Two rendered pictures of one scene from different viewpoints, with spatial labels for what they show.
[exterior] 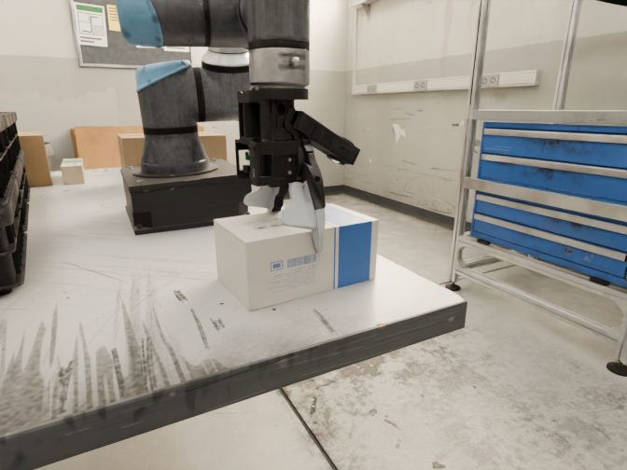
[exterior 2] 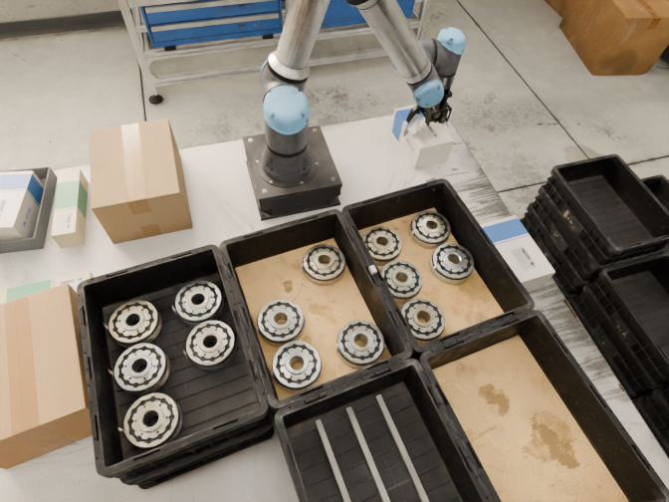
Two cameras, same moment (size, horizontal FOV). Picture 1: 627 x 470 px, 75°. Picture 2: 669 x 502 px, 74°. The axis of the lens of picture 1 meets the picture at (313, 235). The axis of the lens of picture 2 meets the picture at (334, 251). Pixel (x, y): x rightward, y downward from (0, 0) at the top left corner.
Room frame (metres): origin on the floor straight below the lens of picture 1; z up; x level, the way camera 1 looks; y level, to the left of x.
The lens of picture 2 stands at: (0.68, 1.23, 1.77)
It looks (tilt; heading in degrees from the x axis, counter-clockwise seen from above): 56 degrees down; 276
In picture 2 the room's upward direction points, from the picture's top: 5 degrees clockwise
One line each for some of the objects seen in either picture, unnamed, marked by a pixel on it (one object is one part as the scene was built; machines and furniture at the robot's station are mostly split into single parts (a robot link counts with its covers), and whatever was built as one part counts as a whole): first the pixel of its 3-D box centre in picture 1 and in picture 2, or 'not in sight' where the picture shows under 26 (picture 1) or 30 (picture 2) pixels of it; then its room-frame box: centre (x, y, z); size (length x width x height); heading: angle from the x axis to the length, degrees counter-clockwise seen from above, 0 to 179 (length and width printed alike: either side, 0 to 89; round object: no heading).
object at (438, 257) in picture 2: not in sight; (453, 260); (0.45, 0.59, 0.86); 0.10 x 0.10 x 0.01
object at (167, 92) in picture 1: (169, 93); (286, 118); (0.94, 0.31, 0.97); 0.13 x 0.12 x 0.14; 110
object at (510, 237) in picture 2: not in sight; (510, 256); (0.27, 0.46, 0.75); 0.20 x 0.12 x 0.09; 120
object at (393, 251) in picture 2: not in sight; (381, 242); (0.63, 0.58, 0.86); 0.10 x 0.10 x 0.01
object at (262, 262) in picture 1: (296, 249); (420, 134); (0.56, 0.02, 0.75); 0.20 x 0.12 x 0.09; 121
